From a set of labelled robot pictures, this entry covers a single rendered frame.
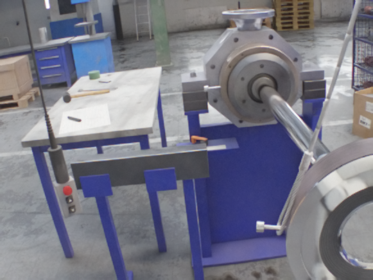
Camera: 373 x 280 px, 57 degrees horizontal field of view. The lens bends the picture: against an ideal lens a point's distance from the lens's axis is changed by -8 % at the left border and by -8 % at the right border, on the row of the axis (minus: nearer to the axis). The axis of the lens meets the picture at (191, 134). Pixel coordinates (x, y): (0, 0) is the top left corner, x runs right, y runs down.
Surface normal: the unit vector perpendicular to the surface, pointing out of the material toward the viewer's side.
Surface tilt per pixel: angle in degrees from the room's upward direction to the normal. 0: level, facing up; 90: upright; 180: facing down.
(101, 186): 90
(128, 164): 90
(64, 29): 90
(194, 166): 90
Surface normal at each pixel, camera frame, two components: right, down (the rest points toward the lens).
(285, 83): 0.04, 0.38
